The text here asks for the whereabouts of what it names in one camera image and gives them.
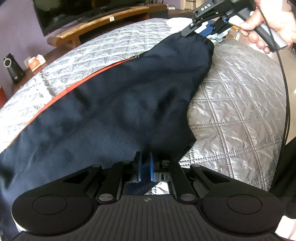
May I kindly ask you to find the navy jacket with orange stripe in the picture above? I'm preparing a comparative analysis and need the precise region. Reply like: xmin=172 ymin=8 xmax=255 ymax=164
xmin=1 ymin=33 xmax=214 ymax=240

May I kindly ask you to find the person's right hand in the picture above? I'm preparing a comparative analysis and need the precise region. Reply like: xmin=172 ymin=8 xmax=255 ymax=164
xmin=240 ymin=1 xmax=295 ymax=54

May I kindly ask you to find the grey quilted bedspread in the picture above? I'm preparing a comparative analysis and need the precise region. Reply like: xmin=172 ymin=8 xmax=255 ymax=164
xmin=1 ymin=19 xmax=286 ymax=190

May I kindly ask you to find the wooden tv shelf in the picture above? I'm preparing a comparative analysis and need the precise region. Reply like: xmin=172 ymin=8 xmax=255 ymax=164
xmin=47 ymin=4 xmax=167 ymax=49

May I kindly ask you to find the orange white small box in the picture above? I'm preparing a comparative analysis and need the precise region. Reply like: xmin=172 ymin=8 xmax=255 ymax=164
xmin=28 ymin=54 xmax=46 ymax=72

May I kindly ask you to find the black cylindrical speaker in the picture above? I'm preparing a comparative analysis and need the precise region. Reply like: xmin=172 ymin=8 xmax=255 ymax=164
xmin=3 ymin=53 xmax=25 ymax=84

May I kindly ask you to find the black flat screen television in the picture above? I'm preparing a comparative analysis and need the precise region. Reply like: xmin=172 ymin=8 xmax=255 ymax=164
xmin=32 ymin=0 xmax=146 ymax=36

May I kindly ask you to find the black cable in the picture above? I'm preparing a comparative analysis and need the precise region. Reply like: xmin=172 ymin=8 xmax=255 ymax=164
xmin=254 ymin=0 xmax=291 ymax=149

